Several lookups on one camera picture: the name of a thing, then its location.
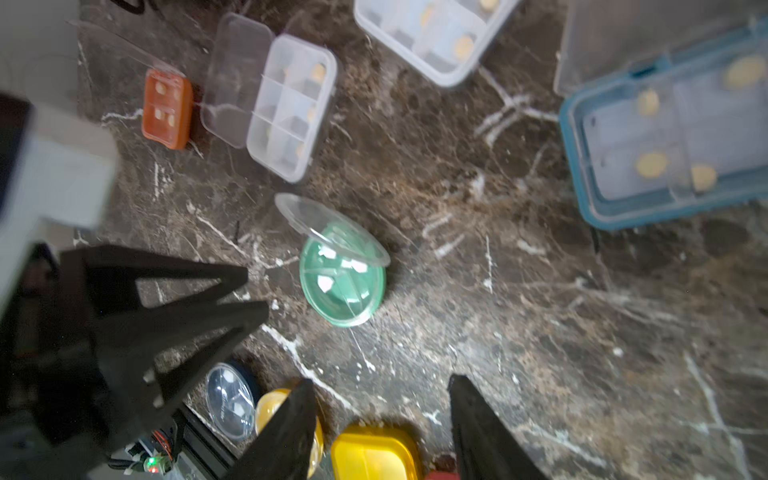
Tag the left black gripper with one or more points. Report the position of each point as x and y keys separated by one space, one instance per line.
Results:
x=81 y=356

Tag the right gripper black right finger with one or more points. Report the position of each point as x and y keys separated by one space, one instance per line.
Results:
x=484 y=447

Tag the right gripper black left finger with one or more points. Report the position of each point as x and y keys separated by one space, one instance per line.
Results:
x=283 y=450

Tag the yellow round pillbox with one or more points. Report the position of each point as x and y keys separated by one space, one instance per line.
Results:
x=266 y=408

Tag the red rectangular pillbox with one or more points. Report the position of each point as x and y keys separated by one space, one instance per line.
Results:
x=441 y=475

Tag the yellow lidded rectangular pillbox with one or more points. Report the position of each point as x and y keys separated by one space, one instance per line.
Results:
x=361 y=453

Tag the dark blue round pillbox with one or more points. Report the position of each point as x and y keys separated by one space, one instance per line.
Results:
x=231 y=394

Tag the green round pillbox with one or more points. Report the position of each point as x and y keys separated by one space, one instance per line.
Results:
x=342 y=267

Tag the light blue rectangular pillbox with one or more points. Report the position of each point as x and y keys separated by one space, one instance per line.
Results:
x=664 y=110

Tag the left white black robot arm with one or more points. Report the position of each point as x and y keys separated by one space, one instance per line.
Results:
x=58 y=168

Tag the orange square pillbox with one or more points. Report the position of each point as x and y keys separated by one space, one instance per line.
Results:
x=168 y=94

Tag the white six-cell pillbox clear lid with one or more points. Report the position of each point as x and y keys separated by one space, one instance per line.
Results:
x=268 y=94

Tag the white pillbox rear clear lid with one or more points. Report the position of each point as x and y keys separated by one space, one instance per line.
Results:
x=443 y=40

